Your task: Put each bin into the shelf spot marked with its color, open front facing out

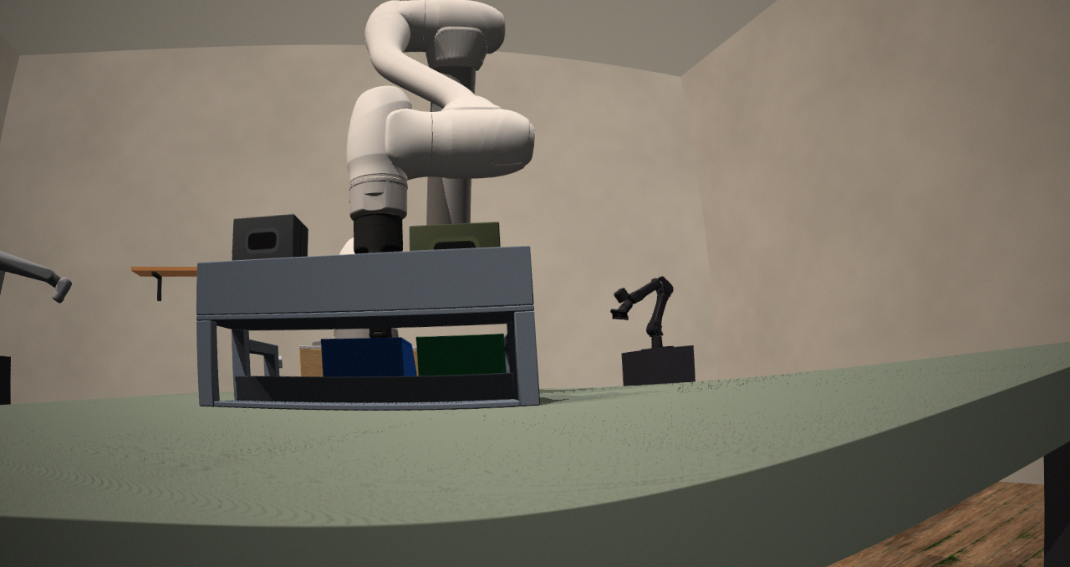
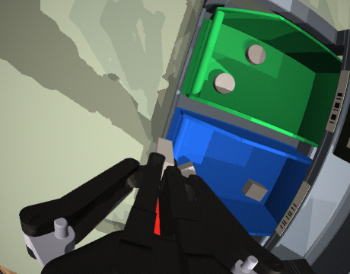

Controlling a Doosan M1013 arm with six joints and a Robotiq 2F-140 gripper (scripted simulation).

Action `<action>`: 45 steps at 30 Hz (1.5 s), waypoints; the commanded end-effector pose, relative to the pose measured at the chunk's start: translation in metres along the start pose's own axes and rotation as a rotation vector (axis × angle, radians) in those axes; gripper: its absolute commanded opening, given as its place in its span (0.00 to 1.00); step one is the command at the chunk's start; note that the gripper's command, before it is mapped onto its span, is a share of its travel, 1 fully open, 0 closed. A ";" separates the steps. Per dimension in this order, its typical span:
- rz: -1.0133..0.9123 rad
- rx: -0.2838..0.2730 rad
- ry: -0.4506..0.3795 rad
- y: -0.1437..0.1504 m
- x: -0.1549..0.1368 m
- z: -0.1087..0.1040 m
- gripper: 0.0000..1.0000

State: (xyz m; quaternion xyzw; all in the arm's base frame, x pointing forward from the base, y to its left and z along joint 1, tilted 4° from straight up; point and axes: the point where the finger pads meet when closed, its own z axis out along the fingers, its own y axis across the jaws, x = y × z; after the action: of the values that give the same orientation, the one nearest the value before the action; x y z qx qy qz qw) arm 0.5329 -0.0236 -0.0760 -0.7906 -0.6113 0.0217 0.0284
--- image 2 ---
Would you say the beige round disc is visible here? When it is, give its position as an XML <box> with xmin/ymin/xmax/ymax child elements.
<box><xmin>213</xmin><ymin>73</ymin><xmax>235</xmax><ymax>94</ymax></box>
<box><xmin>245</xmin><ymin>44</ymin><xmax>266</xmax><ymax>65</ymax></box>

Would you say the blue bin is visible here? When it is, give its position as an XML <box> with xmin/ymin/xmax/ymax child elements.
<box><xmin>171</xmin><ymin>110</ymin><xmax>312</xmax><ymax>236</ymax></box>

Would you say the green bin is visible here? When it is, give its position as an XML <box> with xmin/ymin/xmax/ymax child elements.
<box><xmin>186</xmin><ymin>7</ymin><xmax>342</xmax><ymax>148</ymax></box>

